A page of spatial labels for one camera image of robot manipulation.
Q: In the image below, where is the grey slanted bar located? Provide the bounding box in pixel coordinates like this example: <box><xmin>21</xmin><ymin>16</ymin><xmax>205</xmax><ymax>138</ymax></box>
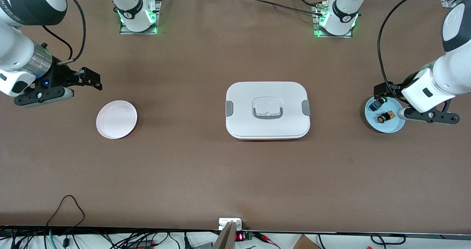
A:
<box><xmin>213</xmin><ymin>221</ymin><xmax>238</xmax><ymax>249</ymax></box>

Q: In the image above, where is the brown cardboard piece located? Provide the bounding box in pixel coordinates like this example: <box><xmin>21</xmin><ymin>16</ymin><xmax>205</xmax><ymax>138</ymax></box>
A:
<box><xmin>293</xmin><ymin>234</ymin><xmax>321</xmax><ymax>249</ymax></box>

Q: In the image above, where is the small white clamp device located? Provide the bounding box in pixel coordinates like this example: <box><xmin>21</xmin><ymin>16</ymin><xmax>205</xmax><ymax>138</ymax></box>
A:
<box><xmin>219</xmin><ymin>218</ymin><xmax>242</xmax><ymax>231</ymax></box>

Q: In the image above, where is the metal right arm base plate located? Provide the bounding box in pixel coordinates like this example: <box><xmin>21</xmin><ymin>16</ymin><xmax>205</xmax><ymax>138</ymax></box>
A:
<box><xmin>120</xmin><ymin>1</ymin><xmax>162</xmax><ymax>35</ymax></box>

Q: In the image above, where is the small blue black part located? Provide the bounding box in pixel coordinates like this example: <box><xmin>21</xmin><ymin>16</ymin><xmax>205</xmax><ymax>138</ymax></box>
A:
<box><xmin>369</xmin><ymin>97</ymin><xmax>389</xmax><ymax>112</ymax></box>

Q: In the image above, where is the pink round plate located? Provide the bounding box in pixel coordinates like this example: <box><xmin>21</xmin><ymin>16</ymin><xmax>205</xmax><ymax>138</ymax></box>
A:
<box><xmin>96</xmin><ymin>100</ymin><xmax>138</xmax><ymax>139</ymax></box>

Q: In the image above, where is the black looped thin cable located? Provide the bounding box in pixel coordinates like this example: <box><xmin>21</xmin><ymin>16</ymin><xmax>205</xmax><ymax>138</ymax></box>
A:
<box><xmin>46</xmin><ymin>195</ymin><xmax>86</xmax><ymax>229</ymax></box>

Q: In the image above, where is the light blue round plate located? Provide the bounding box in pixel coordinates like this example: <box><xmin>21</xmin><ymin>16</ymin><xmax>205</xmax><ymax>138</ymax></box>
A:
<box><xmin>365</xmin><ymin>96</ymin><xmax>406</xmax><ymax>134</ymax></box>

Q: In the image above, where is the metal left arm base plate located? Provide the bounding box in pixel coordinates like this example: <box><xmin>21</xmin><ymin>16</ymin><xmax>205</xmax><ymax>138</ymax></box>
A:
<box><xmin>312</xmin><ymin>4</ymin><xmax>353</xmax><ymax>38</ymax></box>

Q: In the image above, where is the white lidded storage box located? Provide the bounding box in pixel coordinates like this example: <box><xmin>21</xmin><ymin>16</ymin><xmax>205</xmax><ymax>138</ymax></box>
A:
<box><xmin>225</xmin><ymin>81</ymin><xmax>311</xmax><ymax>140</ymax></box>

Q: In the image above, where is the black coiled cable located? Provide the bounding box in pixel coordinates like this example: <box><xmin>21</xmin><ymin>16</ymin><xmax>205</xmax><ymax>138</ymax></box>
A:
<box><xmin>371</xmin><ymin>234</ymin><xmax>406</xmax><ymax>246</ymax></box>

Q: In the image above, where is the black cable to base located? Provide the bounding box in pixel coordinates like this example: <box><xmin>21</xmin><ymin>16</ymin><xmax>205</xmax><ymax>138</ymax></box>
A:
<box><xmin>254</xmin><ymin>0</ymin><xmax>324</xmax><ymax>17</ymax></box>

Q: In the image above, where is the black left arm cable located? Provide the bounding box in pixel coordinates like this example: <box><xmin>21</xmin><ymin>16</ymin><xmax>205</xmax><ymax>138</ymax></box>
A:
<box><xmin>378</xmin><ymin>0</ymin><xmax>471</xmax><ymax>102</ymax></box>

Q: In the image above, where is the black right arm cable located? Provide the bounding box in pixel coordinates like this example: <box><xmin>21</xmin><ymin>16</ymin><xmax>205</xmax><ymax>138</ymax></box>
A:
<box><xmin>42</xmin><ymin>0</ymin><xmax>87</xmax><ymax>64</ymax></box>

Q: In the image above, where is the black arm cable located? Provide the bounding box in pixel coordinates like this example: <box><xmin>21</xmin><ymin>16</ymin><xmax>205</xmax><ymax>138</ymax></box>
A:
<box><xmin>378</xmin><ymin>0</ymin><xmax>471</xmax><ymax>102</ymax></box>
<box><xmin>42</xmin><ymin>0</ymin><xmax>87</xmax><ymax>64</ymax></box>

